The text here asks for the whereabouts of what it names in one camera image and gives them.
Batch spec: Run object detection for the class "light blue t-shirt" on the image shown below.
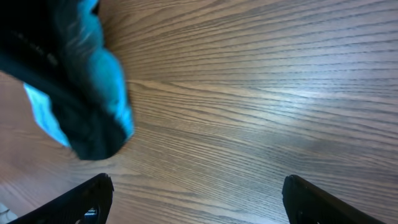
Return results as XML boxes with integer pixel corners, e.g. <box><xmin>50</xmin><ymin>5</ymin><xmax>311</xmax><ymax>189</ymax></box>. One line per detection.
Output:
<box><xmin>24</xmin><ymin>0</ymin><xmax>134</xmax><ymax>156</ymax></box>

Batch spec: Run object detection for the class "black polo shirt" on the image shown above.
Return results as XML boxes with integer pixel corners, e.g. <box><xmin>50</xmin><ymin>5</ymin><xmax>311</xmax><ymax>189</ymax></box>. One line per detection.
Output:
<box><xmin>0</xmin><ymin>0</ymin><xmax>130</xmax><ymax>161</ymax></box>

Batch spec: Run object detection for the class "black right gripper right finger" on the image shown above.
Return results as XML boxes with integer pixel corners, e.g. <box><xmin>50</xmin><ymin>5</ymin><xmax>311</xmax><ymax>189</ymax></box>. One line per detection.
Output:
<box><xmin>282</xmin><ymin>175</ymin><xmax>383</xmax><ymax>224</ymax></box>

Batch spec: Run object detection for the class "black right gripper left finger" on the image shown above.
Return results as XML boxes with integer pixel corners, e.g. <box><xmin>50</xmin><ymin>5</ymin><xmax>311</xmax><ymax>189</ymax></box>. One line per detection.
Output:
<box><xmin>10</xmin><ymin>173</ymin><xmax>114</xmax><ymax>224</ymax></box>

